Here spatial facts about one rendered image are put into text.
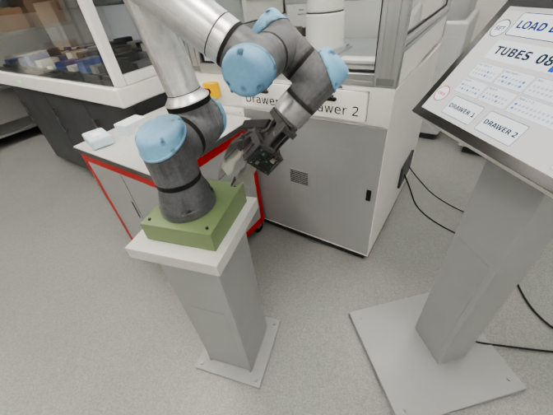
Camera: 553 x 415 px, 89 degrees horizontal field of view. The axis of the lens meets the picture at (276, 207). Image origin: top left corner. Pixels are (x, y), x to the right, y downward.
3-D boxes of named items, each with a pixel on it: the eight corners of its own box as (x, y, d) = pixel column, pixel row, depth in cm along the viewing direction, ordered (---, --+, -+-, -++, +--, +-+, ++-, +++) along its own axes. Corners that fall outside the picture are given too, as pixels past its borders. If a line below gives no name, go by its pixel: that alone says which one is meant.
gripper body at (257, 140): (240, 162, 60) (279, 118, 55) (234, 142, 66) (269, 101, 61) (267, 178, 64) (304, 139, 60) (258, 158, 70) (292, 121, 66)
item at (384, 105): (388, 128, 108) (395, 89, 98) (198, 100, 156) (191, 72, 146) (436, 64, 167) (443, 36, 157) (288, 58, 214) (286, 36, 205)
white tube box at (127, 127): (129, 137, 135) (124, 126, 132) (118, 134, 139) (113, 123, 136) (150, 126, 143) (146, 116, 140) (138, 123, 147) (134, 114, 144)
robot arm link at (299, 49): (256, 10, 46) (304, 61, 49) (279, -1, 54) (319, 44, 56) (233, 48, 52) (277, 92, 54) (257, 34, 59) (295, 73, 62)
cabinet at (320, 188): (368, 266, 157) (392, 129, 107) (227, 212, 205) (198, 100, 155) (410, 179, 216) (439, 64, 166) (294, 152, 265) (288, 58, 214)
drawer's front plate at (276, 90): (294, 112, 124) (292, 86, 117) (242, 104, 138) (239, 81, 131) (295, 110, 125) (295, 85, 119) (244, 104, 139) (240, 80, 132)
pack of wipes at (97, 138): (115, 143, 131) (111, 134, 128) (94, 151, 126) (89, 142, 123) (105, 134, 140) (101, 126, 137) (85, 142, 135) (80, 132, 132)
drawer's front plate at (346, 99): (364, 123, 110) (367, 93, 103) (299, 113, 123) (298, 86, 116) (365, 120, 111) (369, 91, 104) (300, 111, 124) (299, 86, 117)
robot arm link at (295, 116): (282, 85, 60) (306, 108, 65) (267, 101, 62) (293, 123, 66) (292, 98, 55) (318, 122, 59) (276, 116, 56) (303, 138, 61)
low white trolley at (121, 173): (207, 296, 151) (156, 177, 103) (137, 254, 180) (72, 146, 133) (268, 229, 187) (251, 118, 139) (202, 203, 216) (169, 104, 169)
